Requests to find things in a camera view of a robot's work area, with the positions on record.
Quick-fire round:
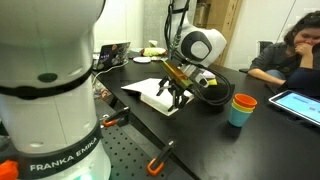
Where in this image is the orange black clamp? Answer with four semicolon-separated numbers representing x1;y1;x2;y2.
146;140;176;176
101;107;131;127

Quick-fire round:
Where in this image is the yellow plastic cup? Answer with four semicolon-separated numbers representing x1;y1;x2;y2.
232;100;255;112

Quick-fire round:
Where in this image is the seated person in grey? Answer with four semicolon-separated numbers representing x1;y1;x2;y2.
248;11;320;85

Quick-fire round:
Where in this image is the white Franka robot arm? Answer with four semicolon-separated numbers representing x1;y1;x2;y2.
0;0;111;180

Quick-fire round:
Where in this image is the white plate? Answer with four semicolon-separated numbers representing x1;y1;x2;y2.
133;57;151;63

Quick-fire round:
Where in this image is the black bowl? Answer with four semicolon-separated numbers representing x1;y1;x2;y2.
200;84;235;106

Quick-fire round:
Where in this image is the tablet with blue screen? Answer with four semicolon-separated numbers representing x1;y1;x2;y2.
268;90;320;126

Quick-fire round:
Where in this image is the orange black clamp near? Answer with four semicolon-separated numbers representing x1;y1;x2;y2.
146;140;176;176

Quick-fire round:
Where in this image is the laptop with stickers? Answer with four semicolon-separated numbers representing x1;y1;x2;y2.
93;42;130;71

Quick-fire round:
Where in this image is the blue plastic cup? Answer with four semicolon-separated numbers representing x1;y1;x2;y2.
229;105;251;127

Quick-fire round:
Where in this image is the orange black clamp far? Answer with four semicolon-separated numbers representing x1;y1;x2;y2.
101;107;131;127

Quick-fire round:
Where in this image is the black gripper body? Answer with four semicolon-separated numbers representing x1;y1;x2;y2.
159;60;209;95

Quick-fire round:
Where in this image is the white Intelligent Robotic Systems book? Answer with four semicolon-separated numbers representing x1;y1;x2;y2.
120;77;195;117

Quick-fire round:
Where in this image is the orange plastic cup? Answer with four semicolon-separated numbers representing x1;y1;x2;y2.
234;93;258;108

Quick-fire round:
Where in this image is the black perforated breadboard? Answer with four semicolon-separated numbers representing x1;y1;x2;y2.
94;99;194;180

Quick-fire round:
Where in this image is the cardboard box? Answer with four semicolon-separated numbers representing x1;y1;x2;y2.
193;0;243;66

